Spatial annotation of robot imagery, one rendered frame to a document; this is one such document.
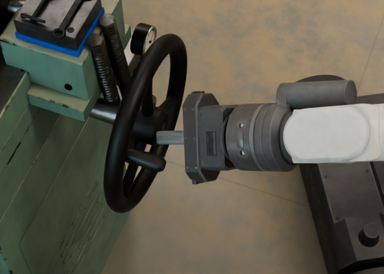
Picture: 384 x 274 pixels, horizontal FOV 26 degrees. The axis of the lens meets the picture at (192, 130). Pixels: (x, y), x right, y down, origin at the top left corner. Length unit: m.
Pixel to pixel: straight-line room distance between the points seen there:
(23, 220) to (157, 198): 0.75
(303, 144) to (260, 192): 1.18
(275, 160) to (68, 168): 0.61
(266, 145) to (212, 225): 1.10
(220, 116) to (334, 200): 0.90
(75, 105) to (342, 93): 0.43
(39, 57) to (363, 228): 0.92
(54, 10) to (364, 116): 0.48
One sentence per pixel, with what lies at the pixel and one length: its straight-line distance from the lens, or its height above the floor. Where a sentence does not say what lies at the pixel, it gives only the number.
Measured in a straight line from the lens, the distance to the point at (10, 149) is 1.29.
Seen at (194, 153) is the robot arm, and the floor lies 0.94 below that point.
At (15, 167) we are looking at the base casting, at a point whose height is 0.77.
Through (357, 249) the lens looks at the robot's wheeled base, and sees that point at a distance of 1.88.
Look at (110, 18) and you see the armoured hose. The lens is 1.22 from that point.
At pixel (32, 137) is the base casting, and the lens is 1.36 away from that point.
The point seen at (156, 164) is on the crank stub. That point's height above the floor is 0.88.
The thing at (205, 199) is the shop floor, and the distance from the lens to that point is 2.14.
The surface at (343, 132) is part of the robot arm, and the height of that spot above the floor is 1.10.
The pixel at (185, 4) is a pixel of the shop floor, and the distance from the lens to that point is 2.52.
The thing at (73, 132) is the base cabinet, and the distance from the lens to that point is 1.53.
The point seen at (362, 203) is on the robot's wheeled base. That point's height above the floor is 0.19.
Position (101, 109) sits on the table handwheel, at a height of 0.82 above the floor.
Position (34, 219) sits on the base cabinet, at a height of 0.59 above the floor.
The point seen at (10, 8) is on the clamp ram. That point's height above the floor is 0.96.
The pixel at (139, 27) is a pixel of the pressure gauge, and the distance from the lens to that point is 1.57.
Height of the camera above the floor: 1.90
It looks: 57 degrees down
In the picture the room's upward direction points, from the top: straight up
